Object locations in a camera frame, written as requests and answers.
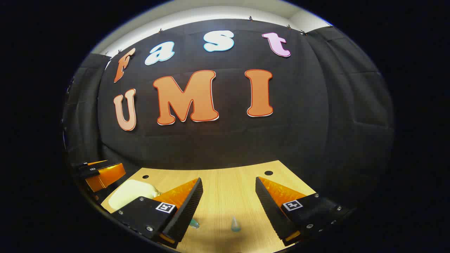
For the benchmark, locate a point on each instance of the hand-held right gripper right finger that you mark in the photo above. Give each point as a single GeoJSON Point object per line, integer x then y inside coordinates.
{"type": "Point", "coordinates": [270, 207]}

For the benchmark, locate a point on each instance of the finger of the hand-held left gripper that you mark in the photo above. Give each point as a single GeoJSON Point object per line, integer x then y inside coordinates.
{"type": "Point", "coordinates": [105, 177]}
{"type": "Point", "coordinates": [98, 162]}

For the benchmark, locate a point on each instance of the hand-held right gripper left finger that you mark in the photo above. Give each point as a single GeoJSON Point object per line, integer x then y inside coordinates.
{"type": "Point", "coordinates": [190, 207]}

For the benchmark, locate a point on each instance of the white cream tube teal cap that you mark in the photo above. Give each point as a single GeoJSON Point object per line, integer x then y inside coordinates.
{"type": "Point", "coordinates": [235, 225]}
{"type": "Point", "coordinates": [194, 223]}

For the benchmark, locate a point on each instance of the pale yellow suitcase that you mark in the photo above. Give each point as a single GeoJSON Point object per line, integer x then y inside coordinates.
{"type": "Point", "coordinates": [130, 193]}

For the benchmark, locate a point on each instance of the black backdrop cloth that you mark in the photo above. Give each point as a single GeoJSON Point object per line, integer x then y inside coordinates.
{"type": "Point", "coordinates": [225, 147]}

